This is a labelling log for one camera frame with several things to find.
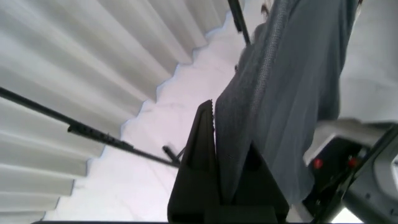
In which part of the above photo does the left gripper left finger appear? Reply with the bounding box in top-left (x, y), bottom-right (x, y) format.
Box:
top-left (167, 99), bottom-right (222, 223)

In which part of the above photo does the dark grey long-sleeved shirt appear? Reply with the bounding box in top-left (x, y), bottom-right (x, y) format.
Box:
top-left (214, 0), bottom-right (358, 215)

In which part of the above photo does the black clothes rack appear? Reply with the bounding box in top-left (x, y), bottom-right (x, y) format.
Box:
top-left (0, 0), bottom-right (252, 169)

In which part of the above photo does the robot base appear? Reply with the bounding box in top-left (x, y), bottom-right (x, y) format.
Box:
top-left (303, 118), bottom-right (398, 224)

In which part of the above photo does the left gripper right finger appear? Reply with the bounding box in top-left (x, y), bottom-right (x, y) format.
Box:
top-left (221, 142), bottom-right (290, 223)

